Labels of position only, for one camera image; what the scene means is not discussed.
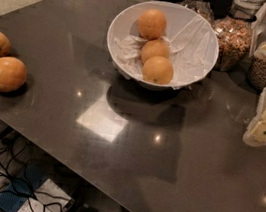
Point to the glass jar at back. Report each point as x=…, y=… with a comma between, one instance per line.
x=202, y=7

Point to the white sheet on floor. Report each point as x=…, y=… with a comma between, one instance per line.
x=49, y=198

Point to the white paper liner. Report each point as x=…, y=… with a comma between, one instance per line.
x=193, y=50

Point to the blue box on floor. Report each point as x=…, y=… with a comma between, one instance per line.
x=22, y=188

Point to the white bowl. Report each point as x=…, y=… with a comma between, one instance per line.
x=127, y=19

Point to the glass jar of nuts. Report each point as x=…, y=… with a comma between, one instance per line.
x=234, y=33

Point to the round jar of grains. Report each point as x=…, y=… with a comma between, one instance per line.
x=256, y=74

